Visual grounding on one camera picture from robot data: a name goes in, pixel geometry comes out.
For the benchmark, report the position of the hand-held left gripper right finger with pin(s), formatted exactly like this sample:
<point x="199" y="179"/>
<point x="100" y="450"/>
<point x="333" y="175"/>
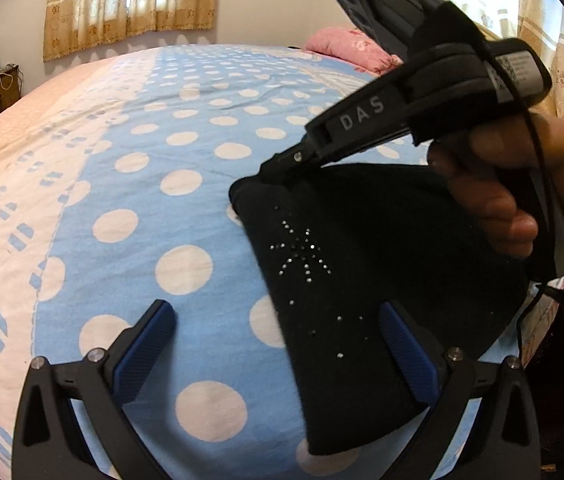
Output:
<point x="408" y="355"/>

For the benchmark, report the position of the pink and blue dotted bedspread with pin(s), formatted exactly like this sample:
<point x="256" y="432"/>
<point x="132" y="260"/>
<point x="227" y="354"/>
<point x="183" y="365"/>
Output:
<point x="137" y="200"/>

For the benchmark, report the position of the pink pillow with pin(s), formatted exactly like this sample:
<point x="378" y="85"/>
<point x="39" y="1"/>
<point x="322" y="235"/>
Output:
<point x="352" y="47"/>

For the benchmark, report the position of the black pants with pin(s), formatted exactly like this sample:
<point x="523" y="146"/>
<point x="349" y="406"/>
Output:
<point x="372" y="240"/>

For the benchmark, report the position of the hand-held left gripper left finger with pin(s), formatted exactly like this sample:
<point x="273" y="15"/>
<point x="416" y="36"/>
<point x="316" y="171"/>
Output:
<point x="146" y="352"/>

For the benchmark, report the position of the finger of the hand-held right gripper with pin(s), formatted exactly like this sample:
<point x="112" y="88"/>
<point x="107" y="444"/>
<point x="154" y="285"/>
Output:
<point x="287" y="165"/>

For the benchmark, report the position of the person's right hand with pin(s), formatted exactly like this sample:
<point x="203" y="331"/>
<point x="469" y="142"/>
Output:
<point x="487" y="195"/>

